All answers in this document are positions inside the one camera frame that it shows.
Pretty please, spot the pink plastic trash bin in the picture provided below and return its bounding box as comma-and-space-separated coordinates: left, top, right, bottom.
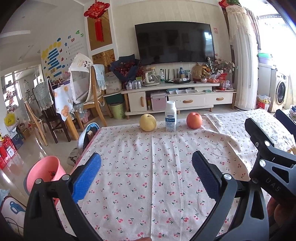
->
25, 156, 66, 193

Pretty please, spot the person's right hand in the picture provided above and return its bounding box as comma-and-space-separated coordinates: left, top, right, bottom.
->
267, 197, 295, 229

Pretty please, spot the blue white stool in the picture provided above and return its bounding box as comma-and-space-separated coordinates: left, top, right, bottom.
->
77, 122, 100, 155

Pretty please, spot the cherry print tablecloth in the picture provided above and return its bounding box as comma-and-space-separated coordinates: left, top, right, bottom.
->
78, 109, 295, 240

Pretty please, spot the red apple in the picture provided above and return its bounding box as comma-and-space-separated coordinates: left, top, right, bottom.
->
186, 112, 203, 130

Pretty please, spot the green waste basket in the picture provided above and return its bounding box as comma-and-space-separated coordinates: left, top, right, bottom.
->
110, 102, 125, 120

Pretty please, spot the dining table with orange cloth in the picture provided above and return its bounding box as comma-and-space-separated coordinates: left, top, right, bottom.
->
53, 83, 79, 141

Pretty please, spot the white capped milk bottle carton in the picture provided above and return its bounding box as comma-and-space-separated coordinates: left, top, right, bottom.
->
165, 100, 177, 132

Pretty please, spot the yellow pear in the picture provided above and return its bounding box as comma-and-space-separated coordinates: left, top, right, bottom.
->
139, 114, 157, 132

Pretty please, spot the white washing machine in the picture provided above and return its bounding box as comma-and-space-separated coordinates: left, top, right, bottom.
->
268, 69, 289, 113

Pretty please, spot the white TV cabinet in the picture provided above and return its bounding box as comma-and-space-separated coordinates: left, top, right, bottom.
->
120, 82, 236, 119

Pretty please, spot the wooden chair with cloth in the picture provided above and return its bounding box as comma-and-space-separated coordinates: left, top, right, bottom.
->
69, 53, 107, 126

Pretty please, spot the pink storage box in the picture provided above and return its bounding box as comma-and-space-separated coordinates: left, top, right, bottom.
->
151, 91, 167, 111

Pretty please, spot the dark wrapped flower bouquet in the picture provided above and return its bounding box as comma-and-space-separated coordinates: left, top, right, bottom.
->
110, 54, 140, 83

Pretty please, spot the white electric kettle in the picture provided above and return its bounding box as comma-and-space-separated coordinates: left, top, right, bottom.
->
142, 69, 161, 87

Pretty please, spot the black flat screen television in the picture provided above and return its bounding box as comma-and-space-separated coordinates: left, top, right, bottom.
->
134, 21, 215, 65

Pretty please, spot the red Chinese knot decoration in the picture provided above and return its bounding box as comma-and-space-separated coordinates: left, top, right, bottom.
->
84, 0, 110, 42

